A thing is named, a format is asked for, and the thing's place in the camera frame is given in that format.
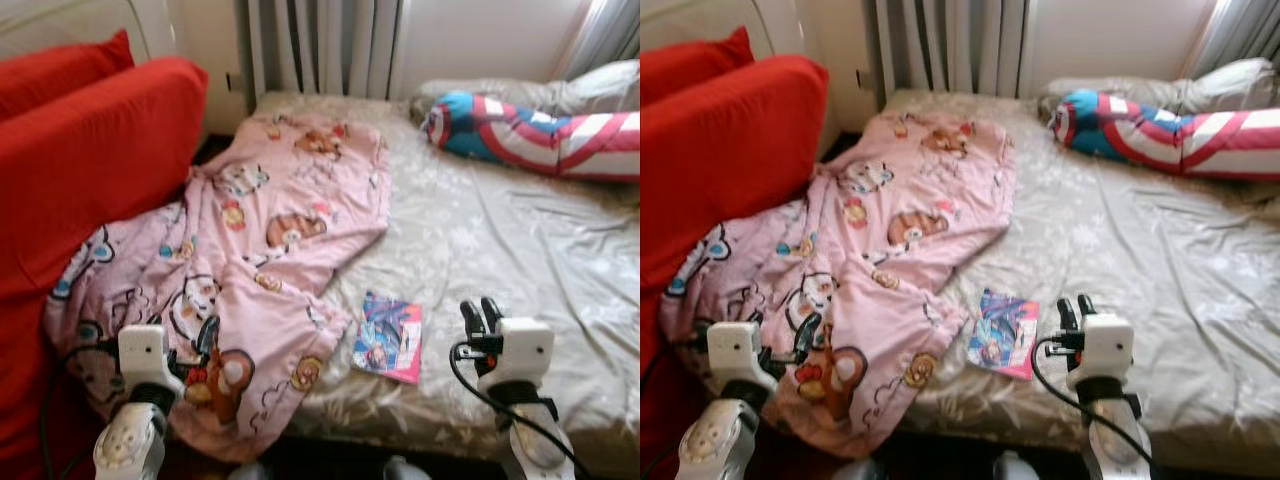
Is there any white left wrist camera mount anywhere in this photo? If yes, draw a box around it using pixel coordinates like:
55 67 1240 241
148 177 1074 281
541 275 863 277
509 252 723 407
117 323 173 401
706 320 766 396

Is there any knotted grey floral pillow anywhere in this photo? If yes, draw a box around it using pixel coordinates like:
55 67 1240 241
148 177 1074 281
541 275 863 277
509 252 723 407
1180 57 1280 113
555 58 641 113

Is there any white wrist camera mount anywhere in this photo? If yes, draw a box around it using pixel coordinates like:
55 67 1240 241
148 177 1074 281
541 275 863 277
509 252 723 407
706 320 766 396
1075 313 1136 391
478 318 554 393
117 323 173 401

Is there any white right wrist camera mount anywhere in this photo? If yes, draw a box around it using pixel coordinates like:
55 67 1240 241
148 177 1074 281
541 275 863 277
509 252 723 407
1075 313 1136 391
478 318 554 393

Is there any bed with grey floral sheet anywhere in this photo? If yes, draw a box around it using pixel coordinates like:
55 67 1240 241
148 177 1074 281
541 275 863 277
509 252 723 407
250 90 641 480
880 88 1280 476

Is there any large red cushion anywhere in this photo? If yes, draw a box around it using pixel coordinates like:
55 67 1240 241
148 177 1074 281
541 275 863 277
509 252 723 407
0 55 211 480
640 52 831 480

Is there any pink cartoon print blanket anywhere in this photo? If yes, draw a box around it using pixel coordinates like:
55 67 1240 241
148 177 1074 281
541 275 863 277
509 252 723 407
42 110 393 463
660 110 1018 459

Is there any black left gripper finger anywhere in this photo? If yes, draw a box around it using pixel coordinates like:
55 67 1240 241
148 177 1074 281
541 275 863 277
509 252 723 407
195 315 221 366
793 313 821 363

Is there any colourful picture book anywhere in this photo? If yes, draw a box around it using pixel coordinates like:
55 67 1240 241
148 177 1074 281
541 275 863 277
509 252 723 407
966 288 1041 381
352 292 424 386

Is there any flat grey floral pillow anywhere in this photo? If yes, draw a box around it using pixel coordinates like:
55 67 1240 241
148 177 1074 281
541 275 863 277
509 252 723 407
410 78 576 121
1038 75 1201 116

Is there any red white blue bolster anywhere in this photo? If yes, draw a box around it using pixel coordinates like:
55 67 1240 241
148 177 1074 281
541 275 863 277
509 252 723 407
422 92 641 183
1050 90 1280 181

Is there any grey pleated curtain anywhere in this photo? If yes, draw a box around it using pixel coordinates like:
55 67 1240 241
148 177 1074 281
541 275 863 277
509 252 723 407
1190 0 1280 76
245 0 401 101
875 0 1031 99
565 0 641 76

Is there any small red cushion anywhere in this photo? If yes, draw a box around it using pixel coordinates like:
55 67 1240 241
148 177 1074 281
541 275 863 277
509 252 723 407
0 28 136 121
640 25 756 106

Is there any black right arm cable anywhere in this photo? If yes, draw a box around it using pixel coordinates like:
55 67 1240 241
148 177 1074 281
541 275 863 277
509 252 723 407
1030 335 1151 471
448 340 591 480

